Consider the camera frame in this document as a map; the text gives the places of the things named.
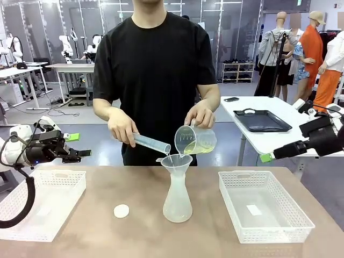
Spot person's left hand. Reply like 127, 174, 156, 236
184, 103, 216, 130

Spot white shoe rack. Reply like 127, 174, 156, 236
221, 61, 255, 83

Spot figure in blue floral dress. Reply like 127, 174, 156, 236
289, 13, 313, 108

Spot white side table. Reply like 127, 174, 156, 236
219, 96, 344, 168

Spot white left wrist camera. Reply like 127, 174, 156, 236
33, 116, 62, 134

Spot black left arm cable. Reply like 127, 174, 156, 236
0, 160, 37, 230

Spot mannequin in grey shirt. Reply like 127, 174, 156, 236
257, 11, 299, 98

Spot person in black T-shirt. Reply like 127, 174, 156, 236
92, 0, 221, 167

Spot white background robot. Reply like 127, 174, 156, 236
85, 34, 103, 61
4, 33, 24, 66
59, 34, 75, 65

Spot white round flask cap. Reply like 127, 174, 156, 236
113, 204, 130, 218

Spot black plastic tray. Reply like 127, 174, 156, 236
232, 108, 293, 133

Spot clear plastic measuring jug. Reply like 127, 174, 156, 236
174, 119, 218, 160

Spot person's right hand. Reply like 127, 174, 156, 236
107, 114, 140, 148

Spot grey step stool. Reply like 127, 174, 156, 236
85, 86, 95, 107

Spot beige desk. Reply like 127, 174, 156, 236
45, 62, 96, 108

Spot translucent plastic funnel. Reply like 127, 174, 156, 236
156, 153, 194, 176

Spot mannequin in orange trousers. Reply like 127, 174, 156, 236
312, 33, 344, 113

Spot person's left forearm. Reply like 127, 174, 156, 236
197, 82, 221, 113

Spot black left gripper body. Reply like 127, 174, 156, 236
25, 130, 68, 165

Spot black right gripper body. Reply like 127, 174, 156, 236
308, 125, 344, 157

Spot white desk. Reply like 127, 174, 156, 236
0, 65, 51, 111

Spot black camera tripod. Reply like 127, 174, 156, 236
254, 29, 290, 98

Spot person's right forearm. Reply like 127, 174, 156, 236
92, 97, 125, 127

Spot clear plastic graduated cylinder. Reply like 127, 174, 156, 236
131, 131, 172, 155

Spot mannequin in orange coat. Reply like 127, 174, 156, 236
292, 10, 327, 109

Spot translucent plastic Erlenmeyer flask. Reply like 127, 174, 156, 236
162, 168, 194, 223

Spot white perforated plastic basket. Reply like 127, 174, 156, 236
0, 169, 87, 242
218, 170, 316, 244

